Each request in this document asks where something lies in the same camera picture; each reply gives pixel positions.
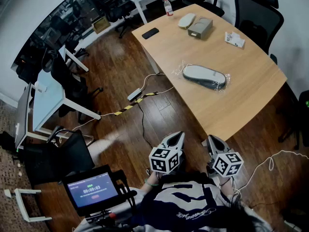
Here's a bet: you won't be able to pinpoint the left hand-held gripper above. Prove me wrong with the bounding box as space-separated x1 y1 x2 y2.
149 131 186 175

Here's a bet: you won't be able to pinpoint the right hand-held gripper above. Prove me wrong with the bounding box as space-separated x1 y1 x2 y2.
206 134 244 178

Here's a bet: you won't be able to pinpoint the clear plastic bag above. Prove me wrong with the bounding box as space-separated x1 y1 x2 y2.
171 60 231 92

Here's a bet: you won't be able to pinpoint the grey white slippers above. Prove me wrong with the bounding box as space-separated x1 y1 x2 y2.
182 64 227 90

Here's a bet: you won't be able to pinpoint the packaged cream slippers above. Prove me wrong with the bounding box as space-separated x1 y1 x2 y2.
178 13 197 30

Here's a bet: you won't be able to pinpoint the person's right forearm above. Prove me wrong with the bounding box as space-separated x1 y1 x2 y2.
218 176 237 198

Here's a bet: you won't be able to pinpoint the person's left forearm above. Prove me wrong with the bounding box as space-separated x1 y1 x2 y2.
140 170 160 193

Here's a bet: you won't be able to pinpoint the white power strip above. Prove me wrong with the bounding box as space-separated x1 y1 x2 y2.
126 87 142 102

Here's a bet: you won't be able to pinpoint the person's navy white shirt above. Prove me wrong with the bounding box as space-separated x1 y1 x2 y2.
72 173 275 232

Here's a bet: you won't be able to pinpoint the black monitor with timer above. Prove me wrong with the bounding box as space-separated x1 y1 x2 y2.
62 165 126 218

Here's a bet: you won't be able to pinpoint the crumpled white paper wrapper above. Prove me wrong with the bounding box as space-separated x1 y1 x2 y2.
224 31 246 49

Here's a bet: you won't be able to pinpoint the black smartphone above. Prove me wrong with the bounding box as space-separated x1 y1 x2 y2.
141 27 160 40

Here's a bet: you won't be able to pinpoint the grey cardboard box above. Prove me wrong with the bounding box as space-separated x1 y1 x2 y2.
187 17 214 41

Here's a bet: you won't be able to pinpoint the red-capped water bottle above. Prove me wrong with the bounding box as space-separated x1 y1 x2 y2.
163 0 174 17

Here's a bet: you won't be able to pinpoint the white desk with pale top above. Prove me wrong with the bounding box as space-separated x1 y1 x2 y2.
14 68 102 149

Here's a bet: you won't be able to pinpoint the black mesh high-back chair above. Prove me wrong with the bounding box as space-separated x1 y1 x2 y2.
234 0 285 65

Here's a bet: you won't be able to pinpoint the brown cardboard box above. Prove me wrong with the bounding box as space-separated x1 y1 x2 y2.
92 16 111 34

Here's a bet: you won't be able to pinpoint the white cup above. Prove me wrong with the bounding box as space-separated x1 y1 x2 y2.
34 81 48 93

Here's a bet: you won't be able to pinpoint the thin black cable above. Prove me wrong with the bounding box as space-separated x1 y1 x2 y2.
137 100 155 147

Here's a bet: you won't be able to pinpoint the long white cable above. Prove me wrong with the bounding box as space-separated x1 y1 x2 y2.
234 149 309 193

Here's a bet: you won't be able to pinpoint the yellow black striped cable cover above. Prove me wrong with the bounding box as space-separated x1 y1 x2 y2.
113 91 159 116

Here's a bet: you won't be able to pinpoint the white power strip cable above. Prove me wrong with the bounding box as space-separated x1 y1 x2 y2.
140 72 166 92

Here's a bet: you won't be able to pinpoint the black rig mount red knob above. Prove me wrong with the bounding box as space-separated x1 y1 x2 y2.
85 170 139 227

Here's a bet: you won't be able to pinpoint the white metal frame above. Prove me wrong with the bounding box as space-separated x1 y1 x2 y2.
14 188 53 223

